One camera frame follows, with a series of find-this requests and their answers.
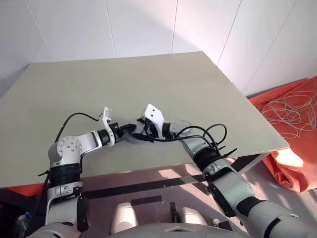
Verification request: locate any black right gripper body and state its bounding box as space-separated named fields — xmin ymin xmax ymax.
xmin=144 ymin=119 xmax=162 ymax=140

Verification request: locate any tangled white cable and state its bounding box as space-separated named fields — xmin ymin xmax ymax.
xmin=262 ymin=90 xmax=317 ymax=139

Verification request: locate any large orange cloth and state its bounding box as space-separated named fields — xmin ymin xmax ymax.
xmin=248 ymin=75 xmax=317 ymax=193

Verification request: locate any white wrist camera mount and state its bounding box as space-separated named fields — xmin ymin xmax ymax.
xmin=97 ymin=107 xmax=115 ymax=145
xmin=143 ymin=103 xmax=165 ymax=138

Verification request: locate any black floor tape strip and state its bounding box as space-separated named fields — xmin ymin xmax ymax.
xmin=131 ymin=195 xmax=163 ymax=206

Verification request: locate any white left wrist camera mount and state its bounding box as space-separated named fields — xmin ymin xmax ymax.
xmin=97 ymin=107 xmax=115 ymax=145

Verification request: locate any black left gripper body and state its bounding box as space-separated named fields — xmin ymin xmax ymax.
xmin=110 ymin=122 xmax=127 ymax=144

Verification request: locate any black metal table frame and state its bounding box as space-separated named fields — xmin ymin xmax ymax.
xmin=81 ymin=153 xmax=269 ymax=199

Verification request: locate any grey rounded robot left knee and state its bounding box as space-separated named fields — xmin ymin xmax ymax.
xmin=110 ymin=201 xmax=138 ymax=234

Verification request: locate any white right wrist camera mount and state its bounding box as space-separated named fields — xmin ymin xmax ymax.
xmin=143 ymin=103 xmax=165 ymax=138

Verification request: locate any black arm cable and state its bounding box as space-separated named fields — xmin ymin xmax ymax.
xmin=31 ymin=113 xmax=100 ymax=219
xmin=145 ymin=123 xmax=228 ymax=160

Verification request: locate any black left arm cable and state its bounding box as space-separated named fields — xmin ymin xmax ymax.
xmin=31 ymin=113 xmax=100 ymax=219

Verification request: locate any orange cloth strip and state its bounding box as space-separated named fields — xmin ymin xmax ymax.
xmin=0 ymin=184 xmax=48 ymax=197

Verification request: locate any grey rounded robot right knee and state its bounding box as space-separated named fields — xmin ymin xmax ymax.
xmin=178 ymin=206 xmax=208 ymax=226

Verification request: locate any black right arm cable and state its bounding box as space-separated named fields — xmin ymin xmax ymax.
xmin=145 ymin=123 xmax=228 ymax=160

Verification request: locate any grey rounded robot knee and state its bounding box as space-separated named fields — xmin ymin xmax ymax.
xmin=110 ymin=201 xmax=138 ymax=234
xmin=178 ymin=206 xmax=208 ymax=226

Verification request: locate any grey robot torso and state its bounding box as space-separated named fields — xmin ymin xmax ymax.
xmin=24 ymin=218 xmax=248 ymax=238

